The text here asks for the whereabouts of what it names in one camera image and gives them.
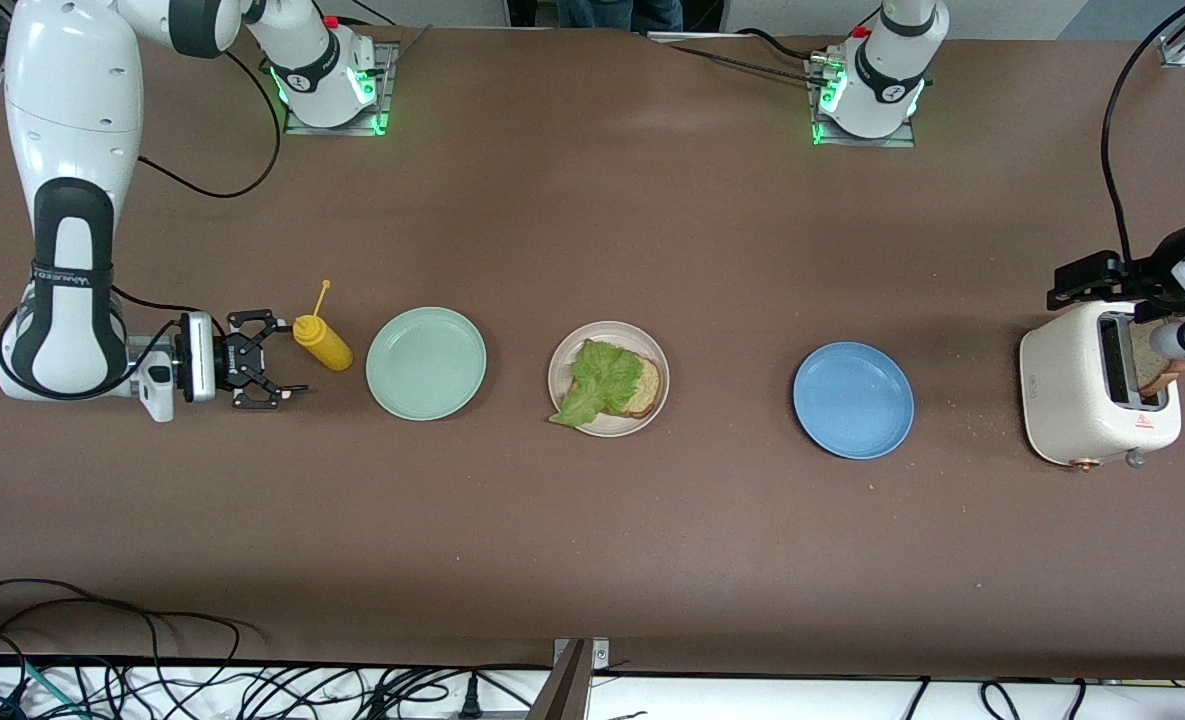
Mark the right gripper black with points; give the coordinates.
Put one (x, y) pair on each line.
(197, 357)

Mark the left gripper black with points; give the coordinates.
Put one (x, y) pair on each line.
(1093, 277)

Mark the yellow mustard squeeze bottle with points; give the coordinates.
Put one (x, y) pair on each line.
(324, 345)

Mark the green lettuce leaf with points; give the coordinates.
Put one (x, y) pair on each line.
(602, 375)

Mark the toasted brown bread slice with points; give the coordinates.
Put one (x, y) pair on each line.
(647, 385)
(1157, 372)

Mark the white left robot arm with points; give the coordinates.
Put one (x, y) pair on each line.
(882, 75)

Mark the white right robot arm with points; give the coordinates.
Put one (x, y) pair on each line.
(72, 120)

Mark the mint green round plate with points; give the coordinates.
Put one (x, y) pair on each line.
(426, 363)

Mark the blue round plate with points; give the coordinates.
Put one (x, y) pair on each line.
(853, 400)

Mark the beige round plate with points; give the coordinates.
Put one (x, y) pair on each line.
(612, 428)

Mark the white two-slot toaster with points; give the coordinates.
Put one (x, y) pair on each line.
(1062, 400)

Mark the black power plug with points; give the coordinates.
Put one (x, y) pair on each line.
(470, 700)

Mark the person in blue jeans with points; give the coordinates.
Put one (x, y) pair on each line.
(622, 12)

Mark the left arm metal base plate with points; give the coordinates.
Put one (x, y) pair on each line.
(902, 140)

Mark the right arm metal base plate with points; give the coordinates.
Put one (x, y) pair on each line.
(388, 90)

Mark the grey metal table bracket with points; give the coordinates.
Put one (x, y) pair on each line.
(567, 690)

